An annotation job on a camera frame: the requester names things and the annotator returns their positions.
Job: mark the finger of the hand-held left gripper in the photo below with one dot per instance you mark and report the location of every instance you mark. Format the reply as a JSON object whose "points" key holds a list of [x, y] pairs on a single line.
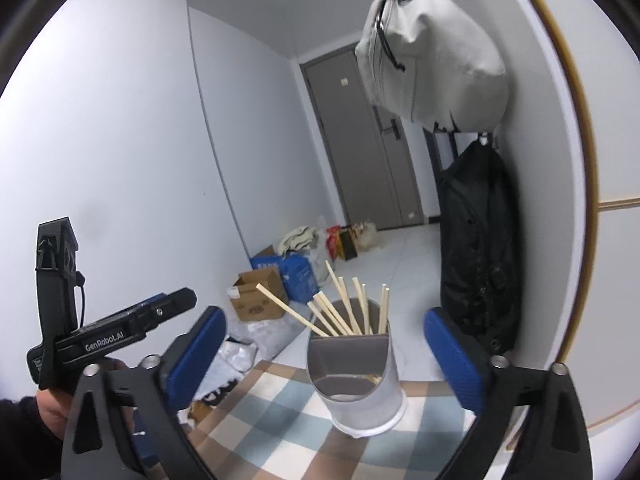
{"points": [[147, 302], [170, 305]]}

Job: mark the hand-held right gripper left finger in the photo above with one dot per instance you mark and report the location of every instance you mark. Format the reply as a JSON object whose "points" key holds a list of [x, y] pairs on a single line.
{"points": [[197, 355]]}

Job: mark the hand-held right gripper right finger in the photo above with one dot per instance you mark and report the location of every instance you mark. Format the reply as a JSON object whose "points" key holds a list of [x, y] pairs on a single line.
{"points": [[457, 360]]}

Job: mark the white utensil holder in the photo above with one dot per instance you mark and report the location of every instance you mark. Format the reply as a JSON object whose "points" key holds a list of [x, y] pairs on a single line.
{"points": [[360, 405]]}

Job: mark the bundle of wooden chopsticks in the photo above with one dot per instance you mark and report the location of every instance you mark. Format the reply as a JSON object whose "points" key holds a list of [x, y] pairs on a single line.
{"points": [[345, 310]]}

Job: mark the person's left forearm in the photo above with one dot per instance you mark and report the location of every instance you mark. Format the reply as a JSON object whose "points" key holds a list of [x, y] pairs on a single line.
{"points": [[25, 440]]}

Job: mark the person's left hand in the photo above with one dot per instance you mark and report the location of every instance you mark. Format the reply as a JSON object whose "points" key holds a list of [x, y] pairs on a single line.
{"points": [[52, 407]]}

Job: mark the white sneaker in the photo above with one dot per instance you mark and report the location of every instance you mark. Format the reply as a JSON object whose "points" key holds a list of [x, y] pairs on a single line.
{"points": [[220, 392]]}

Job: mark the tan shoe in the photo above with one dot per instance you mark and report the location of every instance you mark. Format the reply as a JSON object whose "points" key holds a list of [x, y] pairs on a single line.
{"points": [[200, 411]]}

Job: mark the brown cardboard box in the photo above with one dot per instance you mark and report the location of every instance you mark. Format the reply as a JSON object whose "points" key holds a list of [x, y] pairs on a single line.
{"points": [[260, 300]]}

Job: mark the checkered tablecloth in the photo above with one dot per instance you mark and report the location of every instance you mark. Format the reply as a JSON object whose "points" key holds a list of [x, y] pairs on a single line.
{"points": [[280, 410]]}

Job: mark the open blue cardboard box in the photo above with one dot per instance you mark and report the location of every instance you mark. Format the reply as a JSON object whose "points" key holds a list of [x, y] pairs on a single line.
{"points": [[265, 260]]}

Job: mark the black backpack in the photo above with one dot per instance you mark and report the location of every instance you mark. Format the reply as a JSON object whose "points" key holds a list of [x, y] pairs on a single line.
{"points": [[480, 250]]}

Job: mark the blue printed carton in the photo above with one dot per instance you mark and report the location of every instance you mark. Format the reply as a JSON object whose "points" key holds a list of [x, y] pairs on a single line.
{"points": [[300, 280]]}

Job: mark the cream clothing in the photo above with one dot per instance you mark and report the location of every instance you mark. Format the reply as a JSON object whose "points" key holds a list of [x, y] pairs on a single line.
{"points": [[297, 240]]}

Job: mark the white plastic bag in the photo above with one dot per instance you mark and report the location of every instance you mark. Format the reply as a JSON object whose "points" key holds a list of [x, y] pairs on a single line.
{"points": [[367, 236]]}

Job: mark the white tote bag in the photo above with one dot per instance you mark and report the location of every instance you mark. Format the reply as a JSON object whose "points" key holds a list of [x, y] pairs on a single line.
{"points": [[319, 255]]}

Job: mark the yellow black paper bag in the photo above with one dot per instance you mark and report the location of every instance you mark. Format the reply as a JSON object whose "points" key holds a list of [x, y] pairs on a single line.
{"points": [[347, 245]]}

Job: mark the red bag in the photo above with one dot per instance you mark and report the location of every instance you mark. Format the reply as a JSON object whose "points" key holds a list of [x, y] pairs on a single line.
{"points": [[333, 240]]}

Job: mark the white wardrobe wooden trim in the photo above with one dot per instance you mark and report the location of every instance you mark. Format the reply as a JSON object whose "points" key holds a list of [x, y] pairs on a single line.
{"points": [[615, 285]]}

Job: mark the grey door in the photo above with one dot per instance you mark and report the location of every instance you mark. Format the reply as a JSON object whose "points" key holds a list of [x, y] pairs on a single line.
{"points": [[350, 150]]}

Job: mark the beige hanging bag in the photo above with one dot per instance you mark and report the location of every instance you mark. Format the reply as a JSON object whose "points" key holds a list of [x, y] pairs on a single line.
{"points": [[435, 60]]}

